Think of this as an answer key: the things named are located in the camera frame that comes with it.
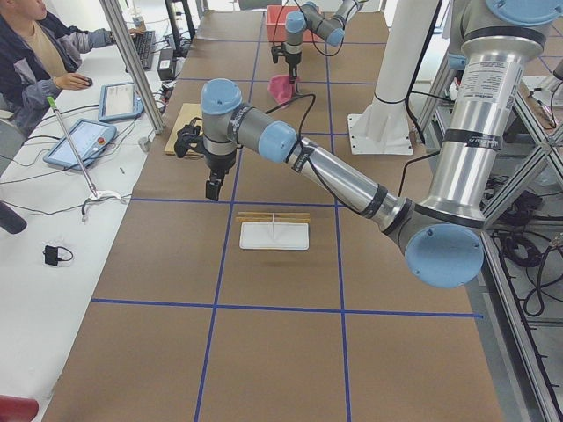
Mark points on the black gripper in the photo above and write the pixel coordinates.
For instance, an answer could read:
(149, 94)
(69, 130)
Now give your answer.
(218, 164)
(292, 60)

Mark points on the pink red towel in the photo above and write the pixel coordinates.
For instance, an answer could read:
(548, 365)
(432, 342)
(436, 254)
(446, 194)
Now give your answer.
(282, 88)

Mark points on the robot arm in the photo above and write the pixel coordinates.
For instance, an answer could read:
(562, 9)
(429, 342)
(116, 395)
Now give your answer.
(308, 18)
(491, 42)

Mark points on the wooden chopstick on tray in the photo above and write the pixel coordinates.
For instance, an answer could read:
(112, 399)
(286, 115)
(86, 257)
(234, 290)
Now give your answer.
(274, 219)

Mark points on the pink plastic bin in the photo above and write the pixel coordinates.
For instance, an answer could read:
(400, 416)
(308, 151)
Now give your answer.
(275, 22)

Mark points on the white rectangular tray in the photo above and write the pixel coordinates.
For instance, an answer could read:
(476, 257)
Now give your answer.
(274, 236)

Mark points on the wooden cutting board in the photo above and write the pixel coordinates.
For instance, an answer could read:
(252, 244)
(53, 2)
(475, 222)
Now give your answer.
(187, 112)

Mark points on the black power adapter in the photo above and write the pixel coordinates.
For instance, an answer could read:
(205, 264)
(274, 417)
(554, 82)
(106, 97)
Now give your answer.
(166, 66)

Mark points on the far teach pendant tablet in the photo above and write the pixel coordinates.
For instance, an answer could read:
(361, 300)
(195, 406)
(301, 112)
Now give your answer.
(119, 102)

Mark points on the teach pendant tablet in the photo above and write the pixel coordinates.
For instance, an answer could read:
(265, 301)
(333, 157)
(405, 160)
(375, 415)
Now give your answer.
(90, 138)
(119, 102)

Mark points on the near teach pendant tablet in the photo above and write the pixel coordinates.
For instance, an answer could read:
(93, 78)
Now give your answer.
(90, 138)

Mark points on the black keyboard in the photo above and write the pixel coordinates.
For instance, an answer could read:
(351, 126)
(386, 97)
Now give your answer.
(145, 47)

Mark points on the paper coffee cup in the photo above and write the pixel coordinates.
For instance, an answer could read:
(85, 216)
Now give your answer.
(138, 19)

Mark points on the small black clip device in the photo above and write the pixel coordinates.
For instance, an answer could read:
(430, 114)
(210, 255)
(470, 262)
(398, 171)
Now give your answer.
(54, 255)

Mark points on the seated person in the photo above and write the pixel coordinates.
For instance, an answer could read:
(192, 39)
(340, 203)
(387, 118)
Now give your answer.
(40, 57)

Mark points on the red object at corner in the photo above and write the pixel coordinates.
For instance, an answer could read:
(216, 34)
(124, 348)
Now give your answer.
(18, 409)

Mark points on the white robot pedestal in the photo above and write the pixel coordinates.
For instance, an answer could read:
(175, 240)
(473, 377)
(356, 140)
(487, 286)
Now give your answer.
(382, 128)

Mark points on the green handled reacher stick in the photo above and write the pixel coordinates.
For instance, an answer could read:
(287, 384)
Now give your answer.
(96, 194)

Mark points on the aluminium frame post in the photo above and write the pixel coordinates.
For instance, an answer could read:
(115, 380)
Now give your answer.
(126, 47)

